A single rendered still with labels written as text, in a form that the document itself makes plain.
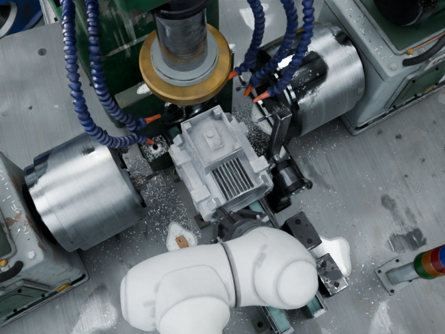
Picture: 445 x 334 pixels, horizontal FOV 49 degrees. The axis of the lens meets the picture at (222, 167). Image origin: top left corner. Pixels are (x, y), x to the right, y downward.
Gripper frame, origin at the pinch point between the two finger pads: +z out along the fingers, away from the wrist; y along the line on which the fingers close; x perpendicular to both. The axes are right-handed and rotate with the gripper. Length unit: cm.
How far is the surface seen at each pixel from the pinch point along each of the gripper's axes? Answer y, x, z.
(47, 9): 14, -78, 127
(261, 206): -12.1, 8.4, 17.4
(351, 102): -42.1, -7.5, 8.3
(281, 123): -18.5, -14.1, -6.6
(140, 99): 4.1, -30.6, 12.8
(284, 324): -1.8, 32.5, 2.7
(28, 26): 27, -83, 172
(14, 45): 28, -61, 70
